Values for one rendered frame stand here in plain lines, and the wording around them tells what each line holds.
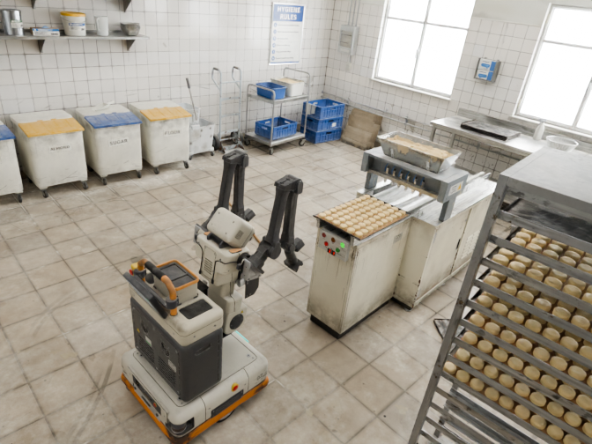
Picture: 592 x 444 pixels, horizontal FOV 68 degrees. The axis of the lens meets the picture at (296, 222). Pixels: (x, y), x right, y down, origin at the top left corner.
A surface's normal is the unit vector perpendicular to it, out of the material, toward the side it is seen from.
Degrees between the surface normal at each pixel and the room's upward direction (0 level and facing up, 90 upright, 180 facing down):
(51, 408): 0
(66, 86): 90
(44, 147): 91
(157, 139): 91
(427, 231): 90
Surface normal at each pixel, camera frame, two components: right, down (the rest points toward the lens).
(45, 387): 0.10, -0.87
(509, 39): -0.73, 0.26
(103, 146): 0.64, 0.48
